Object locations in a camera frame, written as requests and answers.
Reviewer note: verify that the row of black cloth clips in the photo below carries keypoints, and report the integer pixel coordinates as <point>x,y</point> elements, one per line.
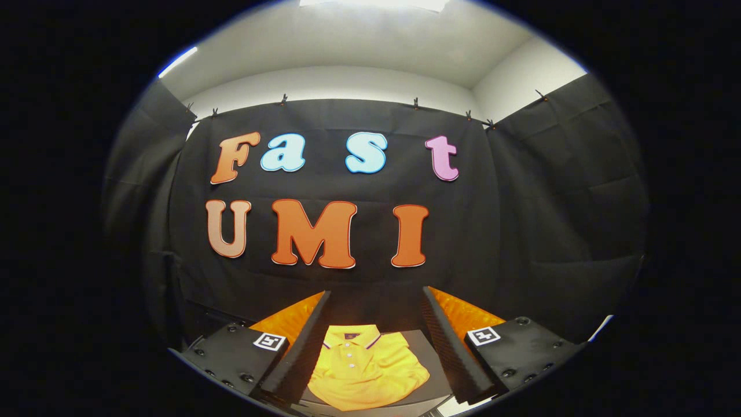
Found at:
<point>283,101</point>

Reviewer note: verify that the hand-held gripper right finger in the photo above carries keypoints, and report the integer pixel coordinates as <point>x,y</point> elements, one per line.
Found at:
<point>448,347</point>

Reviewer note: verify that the plain black side cloth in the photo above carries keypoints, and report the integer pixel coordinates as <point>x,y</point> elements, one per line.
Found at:
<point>567,191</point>
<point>142,185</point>

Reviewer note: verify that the grey side table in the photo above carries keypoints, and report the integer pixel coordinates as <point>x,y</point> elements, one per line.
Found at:
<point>424,343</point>

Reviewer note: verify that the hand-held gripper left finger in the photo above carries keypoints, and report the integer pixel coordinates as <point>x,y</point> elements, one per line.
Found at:
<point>310,341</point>

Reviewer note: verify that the yellow polo shirt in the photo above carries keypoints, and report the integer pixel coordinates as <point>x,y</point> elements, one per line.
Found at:
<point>365,376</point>

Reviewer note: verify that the black backdrop cloth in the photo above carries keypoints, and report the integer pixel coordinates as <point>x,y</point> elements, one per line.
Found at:
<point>370,188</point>

